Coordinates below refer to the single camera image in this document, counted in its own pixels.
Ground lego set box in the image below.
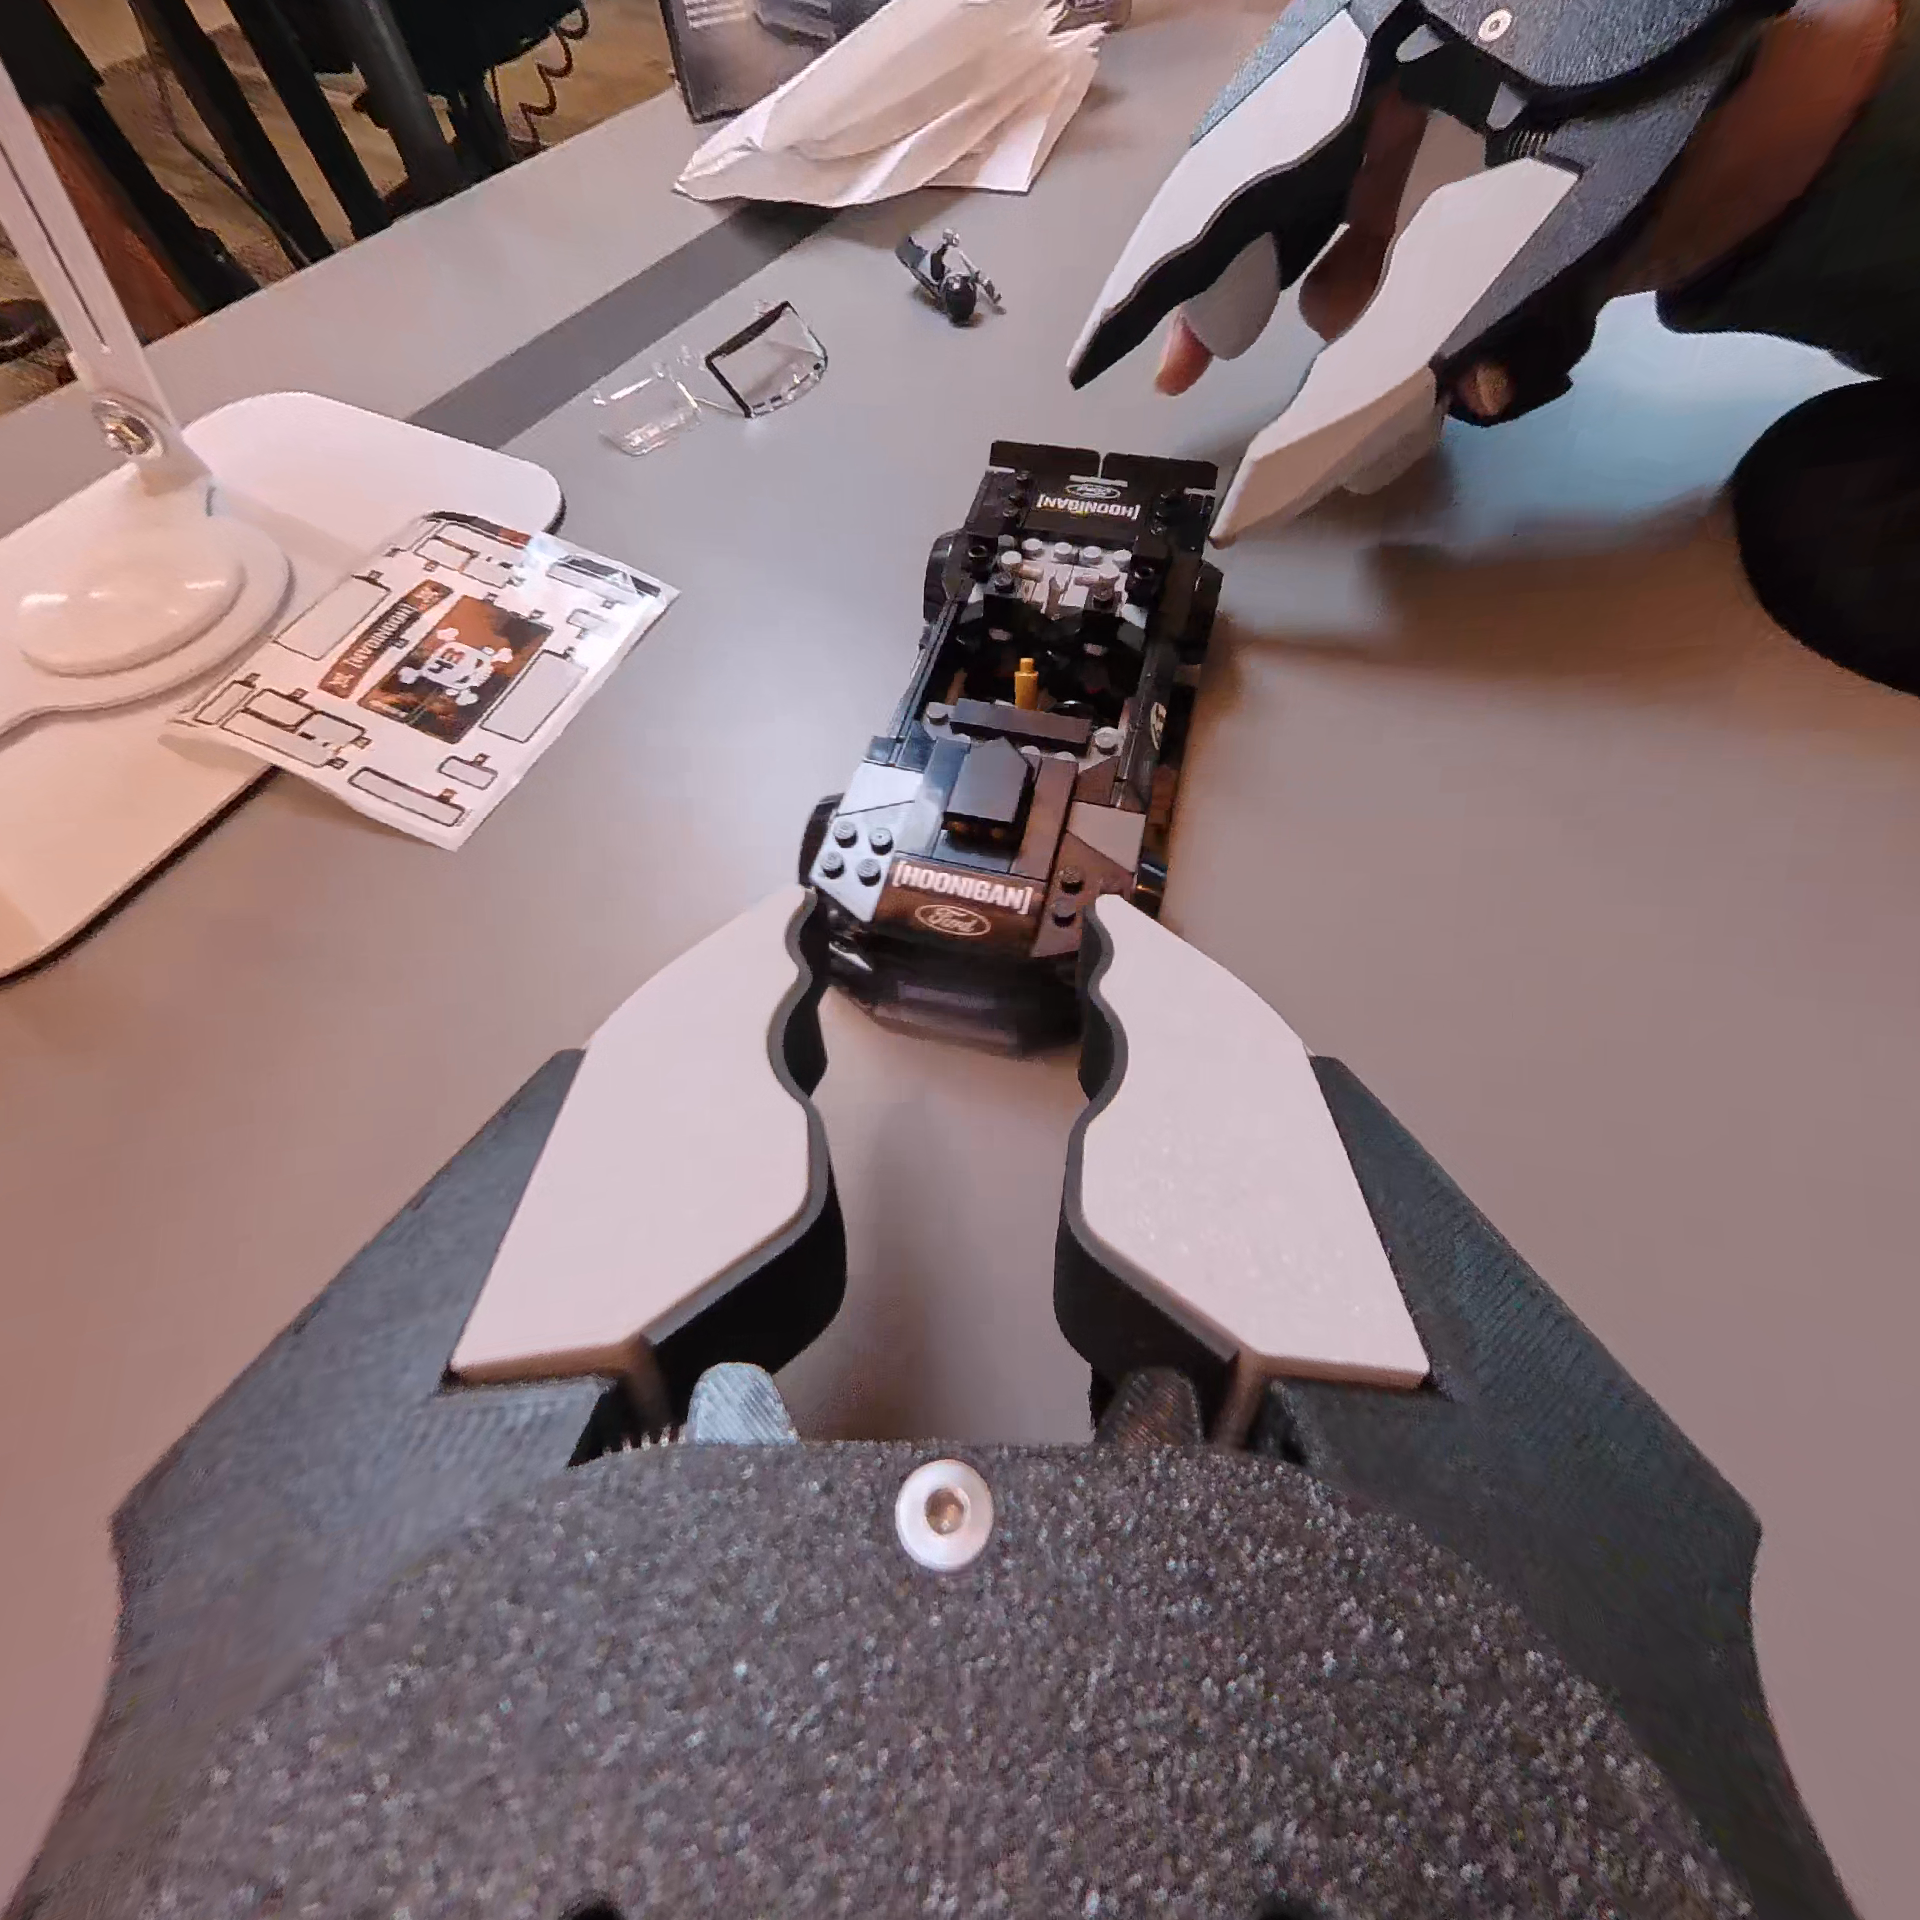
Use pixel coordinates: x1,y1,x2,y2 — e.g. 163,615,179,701
661,0,1127,122

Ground clear lego piece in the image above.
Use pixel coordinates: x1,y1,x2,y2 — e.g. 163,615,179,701
593,355,707,452

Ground clear lego windshield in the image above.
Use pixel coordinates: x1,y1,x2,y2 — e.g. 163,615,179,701
699,302,832,418

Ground white paper bags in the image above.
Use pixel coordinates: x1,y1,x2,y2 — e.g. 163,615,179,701
678,0,1107,206

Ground sticker sheet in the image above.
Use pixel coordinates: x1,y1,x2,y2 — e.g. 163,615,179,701
173,511,678,850

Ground black lego car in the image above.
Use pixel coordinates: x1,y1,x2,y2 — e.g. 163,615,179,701
795,440,1223,1037

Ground white booklet stand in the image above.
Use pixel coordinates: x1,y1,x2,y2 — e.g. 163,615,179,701
0,62,568,975

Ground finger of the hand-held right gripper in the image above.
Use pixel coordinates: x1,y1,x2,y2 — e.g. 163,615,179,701
1209,151,1584,549
1066,10,1384,392

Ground person's right forearm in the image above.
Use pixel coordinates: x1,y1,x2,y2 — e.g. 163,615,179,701
1667,166,1920,386

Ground black lego axle assembly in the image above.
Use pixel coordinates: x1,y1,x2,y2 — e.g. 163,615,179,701
897,230,1009,323

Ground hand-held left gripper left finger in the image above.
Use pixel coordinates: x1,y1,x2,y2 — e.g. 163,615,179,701
451,886,848,1413

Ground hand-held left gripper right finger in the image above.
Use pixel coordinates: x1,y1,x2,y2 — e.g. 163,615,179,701
1056,892,1433,1442

